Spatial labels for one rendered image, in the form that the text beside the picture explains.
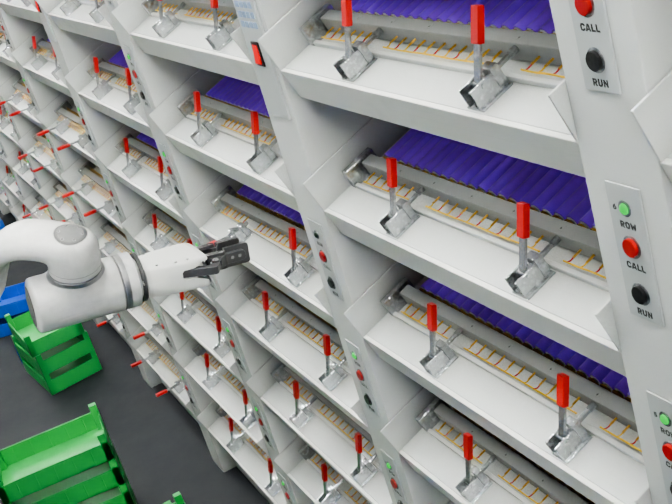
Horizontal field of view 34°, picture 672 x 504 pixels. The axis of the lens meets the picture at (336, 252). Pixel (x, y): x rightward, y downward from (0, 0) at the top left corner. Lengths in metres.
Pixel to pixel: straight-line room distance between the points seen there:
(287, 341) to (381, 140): 0.65
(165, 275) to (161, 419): 1.98
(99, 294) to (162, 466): 1.77
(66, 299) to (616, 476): 0.83
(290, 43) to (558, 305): 0.54
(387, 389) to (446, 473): 0.15
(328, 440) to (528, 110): 1.22
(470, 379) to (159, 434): 2.24
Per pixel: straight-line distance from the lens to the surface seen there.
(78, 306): 1.64
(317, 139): 1.47
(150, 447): 3.49
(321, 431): 2.14
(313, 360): 1.96
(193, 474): 3.27
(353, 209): 1.44
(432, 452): 1.63
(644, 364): 0.98
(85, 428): 3.17
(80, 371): 4.08
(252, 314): 2.21
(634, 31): 0.81
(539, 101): 1.00
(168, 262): 1.66
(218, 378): 2.88
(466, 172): 1.31
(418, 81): 1.17
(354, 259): 1.53
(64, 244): 1.59
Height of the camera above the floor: 1.66
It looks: 22 degrees down
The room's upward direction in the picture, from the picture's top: 17 degrees counter-clockwise
